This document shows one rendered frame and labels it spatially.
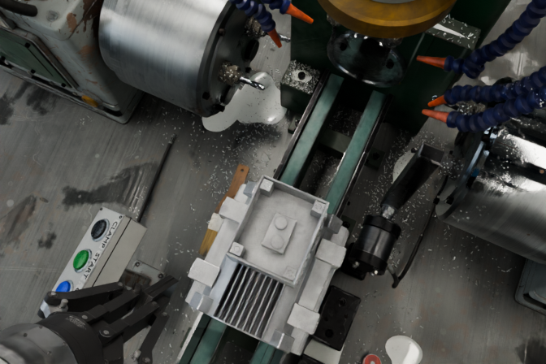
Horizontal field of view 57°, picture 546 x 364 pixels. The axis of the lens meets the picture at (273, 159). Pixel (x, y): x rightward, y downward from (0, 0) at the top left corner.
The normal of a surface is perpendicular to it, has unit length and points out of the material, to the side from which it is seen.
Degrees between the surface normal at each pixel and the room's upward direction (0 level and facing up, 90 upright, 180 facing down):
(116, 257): 55
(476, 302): 0
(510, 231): 69
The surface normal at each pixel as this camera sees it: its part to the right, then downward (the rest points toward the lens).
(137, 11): -0.20, 0.06
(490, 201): -0.37, 0.51
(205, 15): -0.09, -0.18
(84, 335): 0.69, -0.69
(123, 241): 0.72, 0.14
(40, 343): 0.47, -0.87
